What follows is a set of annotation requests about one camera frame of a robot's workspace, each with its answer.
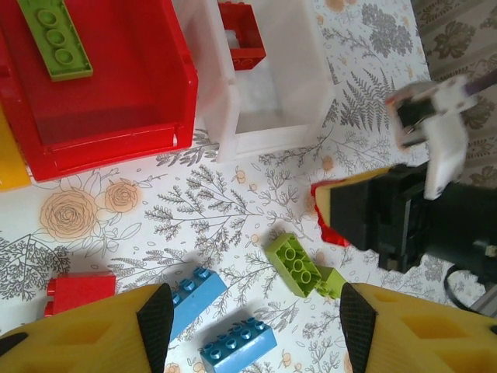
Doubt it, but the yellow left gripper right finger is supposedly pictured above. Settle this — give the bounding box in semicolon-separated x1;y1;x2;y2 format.
339;282;497;373

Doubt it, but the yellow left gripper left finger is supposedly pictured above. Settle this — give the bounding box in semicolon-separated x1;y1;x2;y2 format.
0;282;175;373

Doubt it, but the blue lego brick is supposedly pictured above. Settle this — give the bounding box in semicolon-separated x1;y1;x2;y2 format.
169;266;229;340
199;317;279;373

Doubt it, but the small lime green lego brick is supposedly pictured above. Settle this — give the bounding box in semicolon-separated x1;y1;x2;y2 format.
314;266;346;302

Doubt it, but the translucent white plastic bin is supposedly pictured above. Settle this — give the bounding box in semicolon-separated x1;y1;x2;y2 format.
173;0;337;164

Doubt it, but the yellow plastic bin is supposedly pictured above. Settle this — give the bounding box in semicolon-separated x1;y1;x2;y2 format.
0;104;32;192

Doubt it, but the hollow red lego brick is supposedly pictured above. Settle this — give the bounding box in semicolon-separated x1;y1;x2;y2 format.
217;2;268;71

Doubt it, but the red plastic bin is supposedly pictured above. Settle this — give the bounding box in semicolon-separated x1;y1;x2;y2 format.
0;0;201;183

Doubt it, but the long lime green lego plate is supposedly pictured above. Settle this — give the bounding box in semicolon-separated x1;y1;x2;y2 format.
16;0;95;82

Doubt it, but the black cable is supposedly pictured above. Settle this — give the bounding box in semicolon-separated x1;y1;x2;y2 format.
442;263;478;310

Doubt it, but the grey metal rail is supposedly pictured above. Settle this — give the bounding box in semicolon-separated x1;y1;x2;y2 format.
471;289;497;318

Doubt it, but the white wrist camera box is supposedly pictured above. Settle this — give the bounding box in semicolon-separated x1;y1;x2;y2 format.
386;75;481;201

